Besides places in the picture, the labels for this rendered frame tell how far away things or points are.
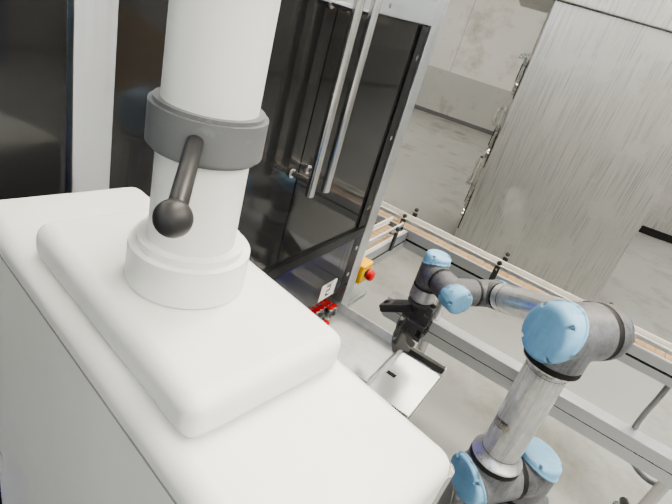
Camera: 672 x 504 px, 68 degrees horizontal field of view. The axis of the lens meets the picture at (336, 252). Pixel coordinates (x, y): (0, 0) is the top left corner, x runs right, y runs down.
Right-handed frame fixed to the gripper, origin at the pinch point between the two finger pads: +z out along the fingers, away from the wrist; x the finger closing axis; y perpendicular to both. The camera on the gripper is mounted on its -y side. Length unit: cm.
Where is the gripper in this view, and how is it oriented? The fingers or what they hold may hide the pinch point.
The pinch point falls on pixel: (393, 347)
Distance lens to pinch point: 157.8
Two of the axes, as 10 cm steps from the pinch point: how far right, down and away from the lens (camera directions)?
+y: 8.0, 4.5, -3.9
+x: 5.4, -2.7, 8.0
